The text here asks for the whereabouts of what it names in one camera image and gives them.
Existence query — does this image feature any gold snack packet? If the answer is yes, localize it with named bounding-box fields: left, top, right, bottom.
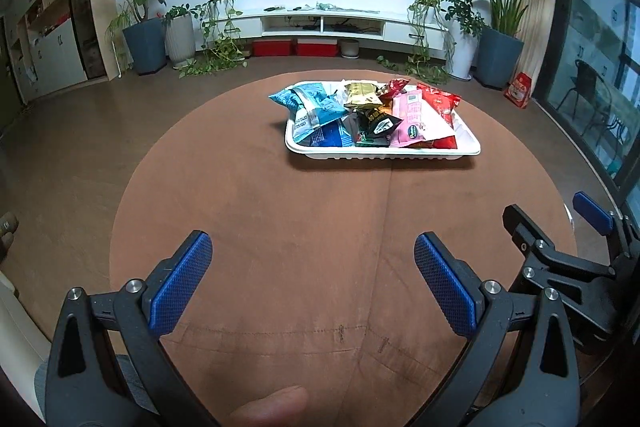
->
left=343, top=81, right=384, bottom=109

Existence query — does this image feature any light blue snack packet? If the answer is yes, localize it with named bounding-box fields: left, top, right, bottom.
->
left=268, top=82, right=352, bottom=144

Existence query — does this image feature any plant in white ribbed pot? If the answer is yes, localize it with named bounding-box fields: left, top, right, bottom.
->
left=161, top=3, right=197, bottom=69

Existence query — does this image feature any glass sliding door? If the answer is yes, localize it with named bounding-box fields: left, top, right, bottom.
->
left=541, top=0, right=640, bottom=208

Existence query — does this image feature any leafy plant in white pot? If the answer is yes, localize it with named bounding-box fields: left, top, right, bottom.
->
left=439, top=0, right=487, bottom=81

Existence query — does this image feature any pink snack packet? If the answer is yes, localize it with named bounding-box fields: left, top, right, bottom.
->
left=389, top=90, right=442, bottom=148

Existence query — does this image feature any dark blue snack packet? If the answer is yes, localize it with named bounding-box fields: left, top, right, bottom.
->
left=309, top=119, right=357, bottom=148

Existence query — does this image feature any brown chocolate packet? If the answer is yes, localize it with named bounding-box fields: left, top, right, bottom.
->
left=379, top=77, right=412, bottom=104

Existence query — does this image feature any person's left hand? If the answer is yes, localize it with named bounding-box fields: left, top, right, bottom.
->
left=229, top=385, right=309, bottom=427

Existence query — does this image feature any white television cabinet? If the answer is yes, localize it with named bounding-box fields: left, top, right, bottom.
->
left=234, top=8, right=452, bottom=46

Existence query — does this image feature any white wall cabinet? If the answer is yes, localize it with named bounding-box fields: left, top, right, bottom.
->
left=0, top=0, right=89, bottom=104

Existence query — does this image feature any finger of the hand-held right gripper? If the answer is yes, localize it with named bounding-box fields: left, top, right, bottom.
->
left=502, top=204, right=617, bottom=297
left=573, top=191, right=640, bottom=259

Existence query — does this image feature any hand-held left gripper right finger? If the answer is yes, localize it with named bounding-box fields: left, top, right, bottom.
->
left=414, top=231, right=581, bottom=427

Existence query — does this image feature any red paper bag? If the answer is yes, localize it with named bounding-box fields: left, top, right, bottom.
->
left=503, top=71, right=534, bottom=110

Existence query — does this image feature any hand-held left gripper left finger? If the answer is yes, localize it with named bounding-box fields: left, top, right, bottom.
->
left=45, top=229, right=221, bottom=427

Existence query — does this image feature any black silver snack packet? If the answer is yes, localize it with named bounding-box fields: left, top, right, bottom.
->
left=355, top=106, right=404, bottom=138

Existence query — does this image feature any red snack bag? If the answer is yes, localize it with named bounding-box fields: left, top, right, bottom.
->
left=414, top=82, right=462, bottom=151

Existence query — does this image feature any white plastic tray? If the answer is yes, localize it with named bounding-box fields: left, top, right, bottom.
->
left=284, top=80, right=482, bottom=162

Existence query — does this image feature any black outdoor chair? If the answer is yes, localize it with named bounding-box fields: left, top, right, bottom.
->
left=556, top=58, right=609, bottom=136

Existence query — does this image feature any cream chair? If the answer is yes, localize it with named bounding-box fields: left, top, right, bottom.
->
left=0, top=273, right=52, bottom=414

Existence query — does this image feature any red storage box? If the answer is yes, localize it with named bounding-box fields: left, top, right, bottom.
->
left=295, top=39, right=339, bottom=57
left=252, top=39, right=294, bottom=57

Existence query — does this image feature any large-leaf plant in blue pot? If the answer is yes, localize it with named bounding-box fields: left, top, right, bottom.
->
left=436, top=0, right=567, bottom=90

